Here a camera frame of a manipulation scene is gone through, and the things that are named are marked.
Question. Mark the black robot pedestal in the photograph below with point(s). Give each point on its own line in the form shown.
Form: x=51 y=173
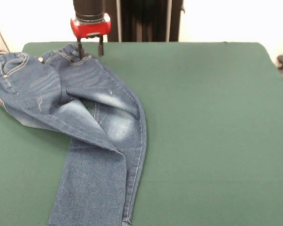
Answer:
x=151 y=21

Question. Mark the dark green table cloth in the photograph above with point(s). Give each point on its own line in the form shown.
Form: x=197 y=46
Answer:
x=214 y=117

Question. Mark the blue denim jeans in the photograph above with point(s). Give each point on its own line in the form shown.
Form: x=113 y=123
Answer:
x=89 y=164

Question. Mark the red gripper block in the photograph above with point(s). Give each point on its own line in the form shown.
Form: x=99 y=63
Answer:
x=90 y=29

